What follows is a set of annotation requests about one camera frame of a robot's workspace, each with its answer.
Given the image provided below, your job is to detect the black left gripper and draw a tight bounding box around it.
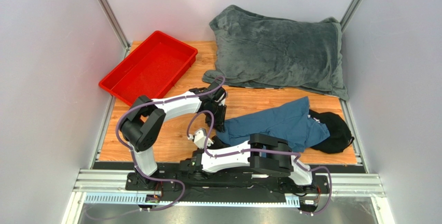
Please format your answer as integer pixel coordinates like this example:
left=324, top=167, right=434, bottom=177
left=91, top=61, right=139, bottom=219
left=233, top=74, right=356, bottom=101
left=203, top=103, right=227, bottom=133

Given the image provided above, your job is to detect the blue t shirt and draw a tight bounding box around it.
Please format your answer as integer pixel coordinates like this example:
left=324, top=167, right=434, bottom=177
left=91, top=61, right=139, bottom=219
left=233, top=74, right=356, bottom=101
left=216, top=97, right=330, bottom=152

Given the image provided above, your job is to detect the black baseball cap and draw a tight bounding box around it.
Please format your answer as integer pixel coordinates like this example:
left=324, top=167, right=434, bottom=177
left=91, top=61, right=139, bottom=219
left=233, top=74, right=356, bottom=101
left=309, top=110, right=355, bottom=154

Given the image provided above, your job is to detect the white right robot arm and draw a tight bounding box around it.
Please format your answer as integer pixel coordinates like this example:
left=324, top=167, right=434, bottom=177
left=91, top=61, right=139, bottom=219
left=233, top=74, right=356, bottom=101
left=178, top=133, right=313, bottom=186

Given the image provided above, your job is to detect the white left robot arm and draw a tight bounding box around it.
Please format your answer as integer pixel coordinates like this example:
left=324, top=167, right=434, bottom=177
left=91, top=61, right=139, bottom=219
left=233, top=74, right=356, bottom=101
left=115, top=83, right=228, bottom=189

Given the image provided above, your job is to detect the red plastic tray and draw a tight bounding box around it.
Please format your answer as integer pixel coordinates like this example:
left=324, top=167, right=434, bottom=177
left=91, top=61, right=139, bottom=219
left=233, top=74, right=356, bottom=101
left=99, top=31, right=198, bottom=106

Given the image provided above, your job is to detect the grey plush pillow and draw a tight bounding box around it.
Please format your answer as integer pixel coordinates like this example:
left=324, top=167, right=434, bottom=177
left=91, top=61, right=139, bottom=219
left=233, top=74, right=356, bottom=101
left=202, top=5, right=349, bottom=101

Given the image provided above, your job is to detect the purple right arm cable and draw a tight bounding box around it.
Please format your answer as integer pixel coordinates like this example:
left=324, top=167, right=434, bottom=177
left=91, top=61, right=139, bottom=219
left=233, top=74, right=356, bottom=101
left=186, top=110, right=334, bottom=216

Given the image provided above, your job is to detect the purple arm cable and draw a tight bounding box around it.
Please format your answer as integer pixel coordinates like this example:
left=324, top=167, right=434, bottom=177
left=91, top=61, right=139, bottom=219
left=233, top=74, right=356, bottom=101
left=186, top=110, right=334, bottom=216
left=115, top=75, right=227, bottom=221

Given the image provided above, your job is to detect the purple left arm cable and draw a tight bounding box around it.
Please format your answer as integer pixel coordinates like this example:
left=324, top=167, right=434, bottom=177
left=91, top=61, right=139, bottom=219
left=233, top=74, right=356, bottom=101
left=115, top=75, right=227, bottom=221

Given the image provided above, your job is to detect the left aluminium frame post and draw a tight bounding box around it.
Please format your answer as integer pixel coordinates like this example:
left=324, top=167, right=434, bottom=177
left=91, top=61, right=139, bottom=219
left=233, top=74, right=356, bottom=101
left=98, top=0, right=131, bottom=51

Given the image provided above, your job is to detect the aluminium frame post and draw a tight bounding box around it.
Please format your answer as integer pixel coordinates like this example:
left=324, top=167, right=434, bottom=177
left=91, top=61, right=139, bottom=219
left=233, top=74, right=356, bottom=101
left=98, top=0, right=131, bottom=51
left=340, top=0, right=363, bottom=33

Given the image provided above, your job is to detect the right aluminium frame post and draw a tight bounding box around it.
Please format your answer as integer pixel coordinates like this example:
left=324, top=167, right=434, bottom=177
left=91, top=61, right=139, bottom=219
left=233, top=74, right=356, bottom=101
left=340, top=0, right=363, bottom=33

